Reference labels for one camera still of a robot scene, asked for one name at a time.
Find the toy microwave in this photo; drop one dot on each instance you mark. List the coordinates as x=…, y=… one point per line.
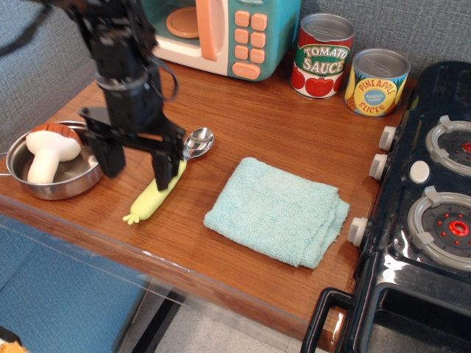
x=241, y=39

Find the silver pot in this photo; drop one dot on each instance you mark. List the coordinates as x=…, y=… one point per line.
x=71, y=179

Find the black toy stove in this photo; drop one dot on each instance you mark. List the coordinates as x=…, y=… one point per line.
x=412, y=278

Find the light blue rag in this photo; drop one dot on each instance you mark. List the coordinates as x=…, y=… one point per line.
x=278, y=214

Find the orange plush object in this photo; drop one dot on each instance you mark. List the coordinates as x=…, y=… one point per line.
x=12, y=347

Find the plush mushroom toy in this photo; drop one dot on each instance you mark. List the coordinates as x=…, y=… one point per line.
x=50, y=144

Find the orange plate in microwave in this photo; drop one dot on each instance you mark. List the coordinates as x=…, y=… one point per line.
x=183, y=23

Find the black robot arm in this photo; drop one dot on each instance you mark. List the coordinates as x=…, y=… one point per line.
x=121, y=40

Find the tomato sauce can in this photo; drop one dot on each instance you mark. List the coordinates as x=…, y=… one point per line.
x=323, y=46

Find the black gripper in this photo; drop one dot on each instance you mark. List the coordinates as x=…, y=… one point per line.
x=133, y=117

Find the pineapple slices can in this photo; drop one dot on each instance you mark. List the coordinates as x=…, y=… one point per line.
x=376, y=82

